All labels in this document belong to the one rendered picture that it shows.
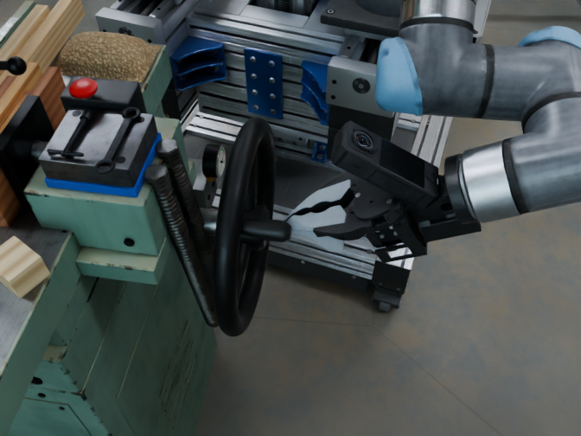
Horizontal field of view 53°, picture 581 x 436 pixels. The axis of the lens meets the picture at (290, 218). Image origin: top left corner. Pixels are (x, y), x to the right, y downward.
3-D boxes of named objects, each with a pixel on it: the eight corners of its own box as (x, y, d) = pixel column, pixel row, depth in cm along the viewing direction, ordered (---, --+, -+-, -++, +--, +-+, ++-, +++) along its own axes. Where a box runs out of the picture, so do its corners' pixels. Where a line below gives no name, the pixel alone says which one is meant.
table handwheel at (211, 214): (290, 139, 92) (268, 321, 91) (168, 126, 94) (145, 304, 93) (264, 95, 63) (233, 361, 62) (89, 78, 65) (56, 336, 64)
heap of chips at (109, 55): (142, 82, 83) (137, 60, 80) (49, 73, 84) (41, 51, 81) (161, 46, 88) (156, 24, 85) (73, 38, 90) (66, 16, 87)
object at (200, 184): (209, 218, 113) (205, 190, 107) (149, 211, 114) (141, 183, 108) (219, 187, 119) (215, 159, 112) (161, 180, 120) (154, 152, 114)
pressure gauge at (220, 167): (220, 192, 108) (216, 161, 102) (201, 190, 109) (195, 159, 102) (228, 169, 112) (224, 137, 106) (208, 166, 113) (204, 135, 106)
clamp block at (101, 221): (157, 259, 66) (143, 208, 60) (47, 246, 68) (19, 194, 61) (191, 169, 76) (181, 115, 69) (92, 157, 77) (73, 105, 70)
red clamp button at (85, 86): (92, 102, 62) (90, 94, 61) (66, 99, 62) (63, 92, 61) (102, 85, 64) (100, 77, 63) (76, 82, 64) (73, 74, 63)
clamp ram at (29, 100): (81, 212, 67) (57, 155, 60) (20, 204, 67) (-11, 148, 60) (109, 157, 72) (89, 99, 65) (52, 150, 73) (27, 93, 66)
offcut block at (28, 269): (24, 253, 63) (14, 234, 61) (51, 274, 62) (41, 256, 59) (-6, 277, 61) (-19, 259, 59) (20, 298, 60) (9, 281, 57)
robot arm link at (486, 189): (505, 181, 52) (498, 119, 57) (454, 193, 54) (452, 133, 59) (526, 229, 56) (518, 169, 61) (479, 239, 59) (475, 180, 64)
